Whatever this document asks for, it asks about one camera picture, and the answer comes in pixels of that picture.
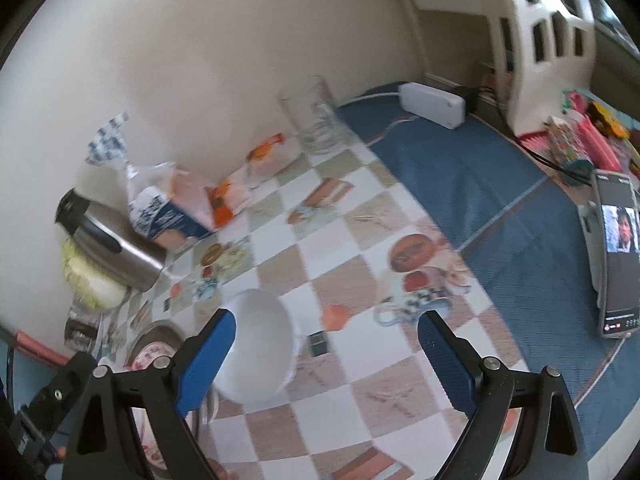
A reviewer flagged floral rimmed white plate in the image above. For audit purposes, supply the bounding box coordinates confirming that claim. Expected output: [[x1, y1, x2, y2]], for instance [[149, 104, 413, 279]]
[[130, 340, 212, 474]]

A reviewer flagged plain white bowl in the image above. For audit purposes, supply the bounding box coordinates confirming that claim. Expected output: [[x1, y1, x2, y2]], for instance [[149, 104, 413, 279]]
[[214, 288, 300, 404]]

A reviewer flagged napa cabbage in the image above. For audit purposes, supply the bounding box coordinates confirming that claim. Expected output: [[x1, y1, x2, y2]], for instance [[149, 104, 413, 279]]
[[61, 238, 131, 311]]

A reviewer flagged stainless steel thermos jug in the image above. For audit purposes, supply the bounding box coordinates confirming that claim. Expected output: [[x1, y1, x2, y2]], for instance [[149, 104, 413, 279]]
[[55, 188, 167, 292]]

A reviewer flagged blue tablecloth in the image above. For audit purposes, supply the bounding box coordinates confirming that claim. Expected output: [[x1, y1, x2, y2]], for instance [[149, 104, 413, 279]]
[[338, 84, 639, 455]]

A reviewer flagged smartphone on stand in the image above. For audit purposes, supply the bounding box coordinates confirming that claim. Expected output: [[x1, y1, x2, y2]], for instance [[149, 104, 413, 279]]
[[578, 169, 639, 339]]

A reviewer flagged toast bread bag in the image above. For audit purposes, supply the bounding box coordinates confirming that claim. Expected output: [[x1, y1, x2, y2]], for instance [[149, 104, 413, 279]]
[[86, 113, 215, 252]]

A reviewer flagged orange snack packet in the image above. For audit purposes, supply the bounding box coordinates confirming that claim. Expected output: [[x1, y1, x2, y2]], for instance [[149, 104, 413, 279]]
[[205, 177, 250, 230], [246, 133, 299, 182]]

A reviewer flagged patterned checkered tablecloth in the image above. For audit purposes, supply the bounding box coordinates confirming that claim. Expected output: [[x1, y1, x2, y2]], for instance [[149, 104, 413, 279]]
[[94, 129, 622, 480]]

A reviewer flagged colourful toys pile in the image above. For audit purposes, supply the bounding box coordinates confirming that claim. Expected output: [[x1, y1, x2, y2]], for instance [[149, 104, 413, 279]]
[[518, 90, 639, 186]]

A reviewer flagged white power adapter box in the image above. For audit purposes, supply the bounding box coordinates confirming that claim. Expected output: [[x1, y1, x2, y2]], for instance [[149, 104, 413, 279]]
[[398, 82, 466, 130]]

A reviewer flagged glass pitcher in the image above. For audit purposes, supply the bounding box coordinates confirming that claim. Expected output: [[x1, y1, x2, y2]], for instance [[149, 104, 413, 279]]
[[277, 75, 352, 155]]

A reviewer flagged white lattice shelf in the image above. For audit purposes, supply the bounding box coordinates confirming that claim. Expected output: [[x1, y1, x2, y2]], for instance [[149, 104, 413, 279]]
[[483, 0, 597, 136]]

